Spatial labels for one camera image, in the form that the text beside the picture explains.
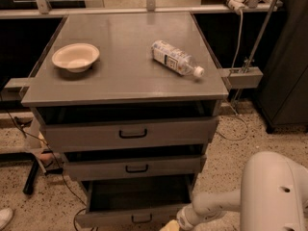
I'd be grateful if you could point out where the black stand leg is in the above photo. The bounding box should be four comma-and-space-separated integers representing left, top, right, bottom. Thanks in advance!
23, 160, 39, 195

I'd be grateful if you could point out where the grey drawer cabinet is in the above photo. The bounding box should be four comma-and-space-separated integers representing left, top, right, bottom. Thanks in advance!
20, 11, 229, 231

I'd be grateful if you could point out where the white shoe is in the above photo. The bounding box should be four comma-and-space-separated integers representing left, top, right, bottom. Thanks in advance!
0, 208, 13, 231

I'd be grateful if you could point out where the dark side cabinet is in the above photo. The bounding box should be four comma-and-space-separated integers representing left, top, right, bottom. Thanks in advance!
255, 0, 308, 134

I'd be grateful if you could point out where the grey metal bracket block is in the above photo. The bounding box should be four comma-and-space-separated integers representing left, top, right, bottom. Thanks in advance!
218, 67, 263, 90

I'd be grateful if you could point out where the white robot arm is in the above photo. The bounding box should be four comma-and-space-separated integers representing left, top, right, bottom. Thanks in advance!
160, 151, 308, 231

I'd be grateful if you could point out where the black floor cable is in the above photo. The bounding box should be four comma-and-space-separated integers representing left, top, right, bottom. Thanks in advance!
0, 93, 97, 231

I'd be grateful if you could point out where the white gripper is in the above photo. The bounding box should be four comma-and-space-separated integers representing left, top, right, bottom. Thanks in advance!
160, 204, 205, 231

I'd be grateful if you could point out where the white power cable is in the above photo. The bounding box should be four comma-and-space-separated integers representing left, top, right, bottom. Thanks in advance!
215, 9, 250, 142

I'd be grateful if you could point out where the white paper bowl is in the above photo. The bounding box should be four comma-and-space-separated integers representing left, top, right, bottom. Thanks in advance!
52, 43, 100, 73

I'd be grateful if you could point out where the grey drawer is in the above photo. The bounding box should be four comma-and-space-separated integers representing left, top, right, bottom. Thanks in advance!
76, 174, 193, 228
65, 155, 206, 181
40, 117, 218, 152

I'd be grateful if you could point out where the clear plastic water bottle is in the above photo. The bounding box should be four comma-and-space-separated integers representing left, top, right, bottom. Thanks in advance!
151, 40, 204, 78

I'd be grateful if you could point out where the thin metal rod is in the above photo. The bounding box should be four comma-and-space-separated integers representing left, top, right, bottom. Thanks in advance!
241, 0, 278, 73

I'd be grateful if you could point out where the left grey metal bracket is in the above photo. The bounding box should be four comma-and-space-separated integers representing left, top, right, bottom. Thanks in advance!
4, 77, 33, 92

